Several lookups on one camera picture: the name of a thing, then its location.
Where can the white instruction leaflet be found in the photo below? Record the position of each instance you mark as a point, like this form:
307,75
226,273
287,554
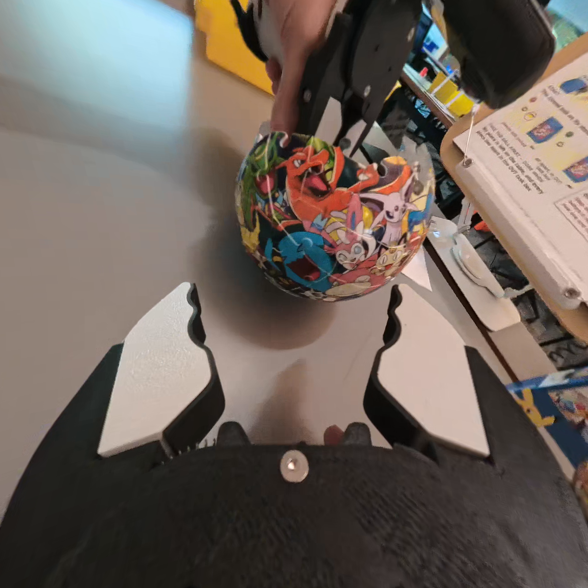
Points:
420,275

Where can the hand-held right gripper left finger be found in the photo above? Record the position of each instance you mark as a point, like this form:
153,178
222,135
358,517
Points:
156,376

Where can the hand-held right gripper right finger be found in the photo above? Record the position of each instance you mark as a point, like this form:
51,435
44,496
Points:
432,381

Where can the person's right hand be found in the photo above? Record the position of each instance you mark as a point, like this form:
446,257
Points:
334,435

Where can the person's left hand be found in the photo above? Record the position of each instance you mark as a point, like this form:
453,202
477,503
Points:
303,36

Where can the small yellow storage bins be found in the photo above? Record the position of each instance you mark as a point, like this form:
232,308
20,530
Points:
452,94

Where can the blue puzzle box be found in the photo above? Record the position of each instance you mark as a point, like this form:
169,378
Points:
546,404

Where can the cardboard board with instruction sheet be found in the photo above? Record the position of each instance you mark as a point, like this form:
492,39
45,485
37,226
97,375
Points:
528,174

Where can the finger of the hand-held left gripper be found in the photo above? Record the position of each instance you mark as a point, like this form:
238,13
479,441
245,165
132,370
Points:
330,117
379,140

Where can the white stand with flat base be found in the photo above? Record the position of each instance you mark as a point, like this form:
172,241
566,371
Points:
487,303

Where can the yellow plastic bin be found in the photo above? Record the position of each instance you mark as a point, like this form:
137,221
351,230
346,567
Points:
234,46

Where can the colourful puzzle ball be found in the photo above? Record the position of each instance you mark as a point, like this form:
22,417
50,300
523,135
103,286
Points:
321,206

